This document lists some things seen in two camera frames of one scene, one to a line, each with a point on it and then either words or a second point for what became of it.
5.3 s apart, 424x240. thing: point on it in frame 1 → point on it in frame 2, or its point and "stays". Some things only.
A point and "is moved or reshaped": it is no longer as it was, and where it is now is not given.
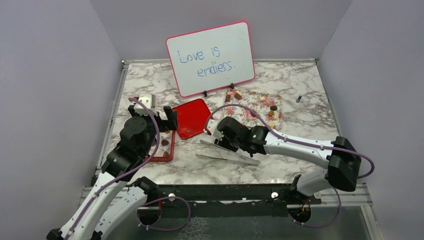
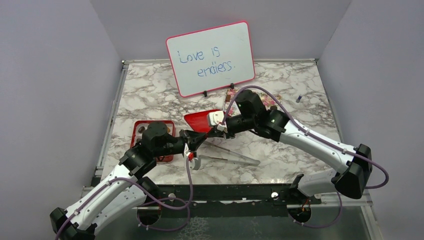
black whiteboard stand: x=231 y=86 stays
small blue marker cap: x=299 y=97 stays
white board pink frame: x=210 y=58 stays
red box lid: x=192 y=118 is moved or reshaped
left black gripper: x=171 y=116 → x=193 y=140
